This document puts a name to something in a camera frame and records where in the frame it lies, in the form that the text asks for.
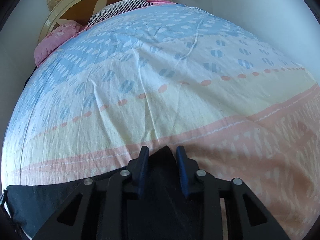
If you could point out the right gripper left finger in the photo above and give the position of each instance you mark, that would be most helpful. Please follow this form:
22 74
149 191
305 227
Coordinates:
94 209

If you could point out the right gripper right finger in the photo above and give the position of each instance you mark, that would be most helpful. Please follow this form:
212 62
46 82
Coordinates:
246 215

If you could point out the black pants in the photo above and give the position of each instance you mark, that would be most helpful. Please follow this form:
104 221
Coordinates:
162 212

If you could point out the polka dot bed sheet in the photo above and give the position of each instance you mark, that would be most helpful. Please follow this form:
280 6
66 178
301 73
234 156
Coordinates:
169 75

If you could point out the pink pillow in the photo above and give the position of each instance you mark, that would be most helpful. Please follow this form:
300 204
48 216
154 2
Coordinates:
55 39

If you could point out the cream wooden headboard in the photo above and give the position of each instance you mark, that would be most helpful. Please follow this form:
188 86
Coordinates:
82 2

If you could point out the striped pillow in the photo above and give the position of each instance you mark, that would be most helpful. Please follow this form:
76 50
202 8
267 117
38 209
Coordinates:
117 9

